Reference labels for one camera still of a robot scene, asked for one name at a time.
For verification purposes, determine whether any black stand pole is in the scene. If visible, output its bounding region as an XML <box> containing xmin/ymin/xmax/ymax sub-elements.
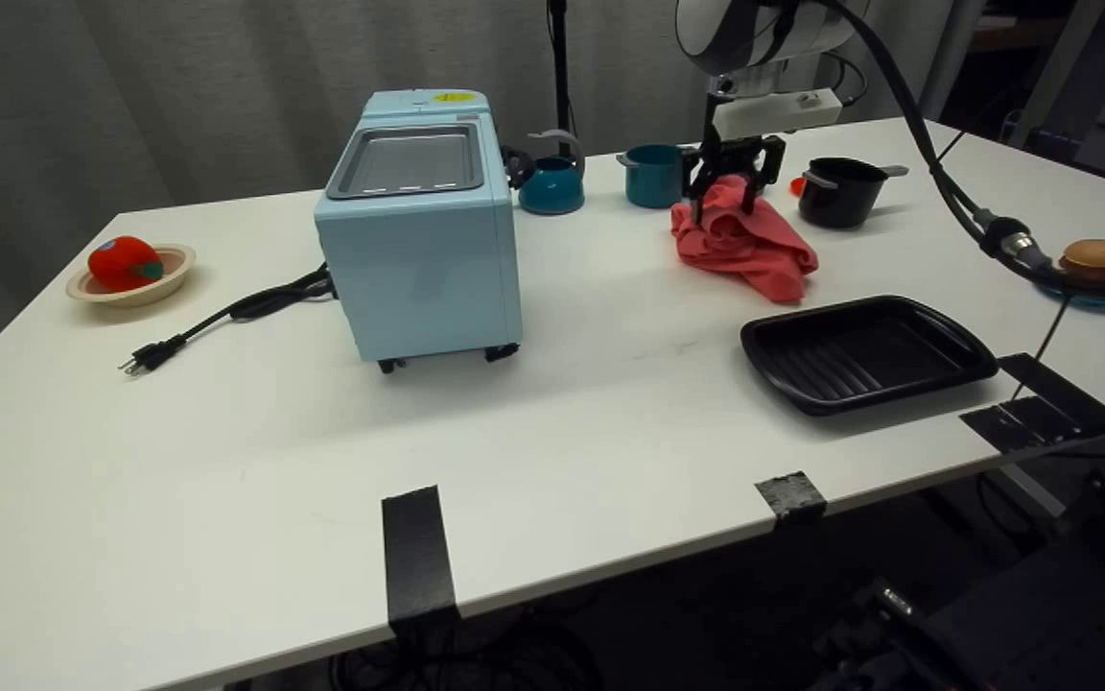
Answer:
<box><xmin>547</xmin><ymin>0</ymin><xmax>576</xmax><ymax>133</ymax></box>

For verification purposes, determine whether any black power cord with plug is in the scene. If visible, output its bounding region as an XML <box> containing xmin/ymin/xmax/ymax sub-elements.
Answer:
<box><xmin>118</xmin><ymin>260</ymin><xmax>339</xmax><ymax>381</ymax></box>

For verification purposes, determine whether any light blue toaster oven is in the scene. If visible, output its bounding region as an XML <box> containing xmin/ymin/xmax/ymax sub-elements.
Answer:
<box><xmin>315</xmin><ymin>87</ymin><xmax>525</xmax><ymax>375</ymax></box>

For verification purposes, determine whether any small blue plate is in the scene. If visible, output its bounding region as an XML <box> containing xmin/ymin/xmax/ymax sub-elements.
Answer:
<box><xmin>1035</xmin><ymin>279</ymin><xmax>1105</xmax><ymax>314</ymax></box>

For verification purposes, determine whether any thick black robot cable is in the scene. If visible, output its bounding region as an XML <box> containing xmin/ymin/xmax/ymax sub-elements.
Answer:
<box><xmin>818</xmin><ymin>0</ymin><xmax>1105</xmax><ymax>296</ymax></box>

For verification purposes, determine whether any thin black dangling cable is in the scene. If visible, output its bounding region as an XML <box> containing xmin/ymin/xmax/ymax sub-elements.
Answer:
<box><xmin>1010</xmin><ymin>273</ymin><xmax>1084</xmax><ymax>403</ymax></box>

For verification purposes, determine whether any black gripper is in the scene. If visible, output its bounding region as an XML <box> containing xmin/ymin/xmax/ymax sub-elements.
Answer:
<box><xmin>682</xmin><ymin>128</ymin><xmax>790</xmax><ymax>216</ymax></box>

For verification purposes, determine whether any wide black tape strip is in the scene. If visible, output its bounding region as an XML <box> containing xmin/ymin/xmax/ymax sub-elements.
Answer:
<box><xmin>998</xmin><ymin>348</ymin><xmax>1105</xmax><ymax>439</ymax></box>
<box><xmin>957</xmin><ymin>396</ymin><xmax>1084</xmax><ymax>453</ymax></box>

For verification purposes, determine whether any teal toy kettle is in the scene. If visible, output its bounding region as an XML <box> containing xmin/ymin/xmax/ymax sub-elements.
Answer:
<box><xmin>502</xmin><ymin>128</ymin><xmax>590</xmax><ymax>219</ymax></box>

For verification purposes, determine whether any red toy tomato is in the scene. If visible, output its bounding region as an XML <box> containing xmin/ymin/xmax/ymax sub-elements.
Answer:
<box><xmin>84</xmin><ymin>236</ymin><xmax>171</xmax><ymax>296</ymax></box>

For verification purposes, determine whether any black grill tray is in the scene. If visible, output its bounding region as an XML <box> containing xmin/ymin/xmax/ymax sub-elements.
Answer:
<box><xmin>738</xmin><ymin>293</ymin><xmax>1003</xmax><ymax>419</ymax></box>

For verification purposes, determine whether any long black tape strip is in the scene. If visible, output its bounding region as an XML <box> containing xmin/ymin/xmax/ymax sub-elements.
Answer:
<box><xmin>382</xmin><ymin>485</ymin><xmax>466</xmax><ymax>630</ymax></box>

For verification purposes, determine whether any teal toy pot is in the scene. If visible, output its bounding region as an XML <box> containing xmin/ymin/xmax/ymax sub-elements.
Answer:
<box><xmin>616</xmin><ymin>143</ymin><xmax>703</xmax><ymax>211</ymax></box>

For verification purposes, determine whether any beige shallow dish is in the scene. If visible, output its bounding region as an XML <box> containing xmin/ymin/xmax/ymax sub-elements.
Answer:
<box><xmin>64</xmin><ymin>243</ymin><xmax>200</xmax><ymax>310</ymax></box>

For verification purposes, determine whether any toy hamburger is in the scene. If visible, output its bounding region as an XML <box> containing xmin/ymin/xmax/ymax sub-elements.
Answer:
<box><xmin>1057</xmin><ymin>238</ymin><xmax>1105</xmax><ymax>306</ymax></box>

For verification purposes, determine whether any black pot with red handle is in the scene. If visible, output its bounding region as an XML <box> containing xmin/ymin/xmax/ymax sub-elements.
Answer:
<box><xmin>788</xmin><ymin>155</ymin><xmax>914</xmax><ymax>236</ymax></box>

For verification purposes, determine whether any black equipment with red handle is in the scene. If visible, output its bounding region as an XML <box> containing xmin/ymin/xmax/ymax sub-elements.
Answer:
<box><xmin>818</xmin><ymin>433</ymin><xmax>1105</xmax><ymax>691</ymax></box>

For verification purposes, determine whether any orange sweatshirt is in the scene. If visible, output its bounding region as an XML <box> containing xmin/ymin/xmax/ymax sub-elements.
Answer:
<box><xmin>667</xmin><ymin>174</ymin><xmax>827</xmax><ymax>306</ymax></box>

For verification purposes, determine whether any small black tape piece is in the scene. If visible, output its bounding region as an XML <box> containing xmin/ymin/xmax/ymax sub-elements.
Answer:
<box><xmin>754</xmin><ymin>469</ymin><xmax>831</xmax><ymax>525</ymax></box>

